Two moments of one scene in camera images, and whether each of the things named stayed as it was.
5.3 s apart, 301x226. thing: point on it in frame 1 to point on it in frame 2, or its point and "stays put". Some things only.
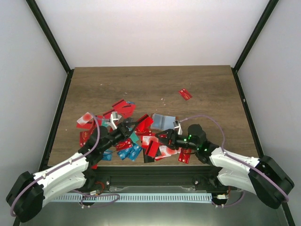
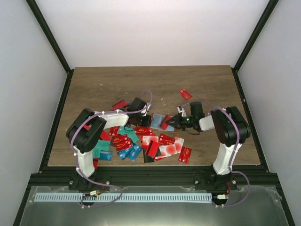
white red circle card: [167, 151] stays put
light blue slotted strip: [167, 197] stays put
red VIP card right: [184, 155] stays put
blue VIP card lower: [130, 153] stays put
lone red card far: [186, 95] stays put
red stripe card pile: [152, 148] stays put
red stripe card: [143, 125] to [164, 125]
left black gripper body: [123, 133] to [139, 122]
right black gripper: [171, 135] to [177, 119]
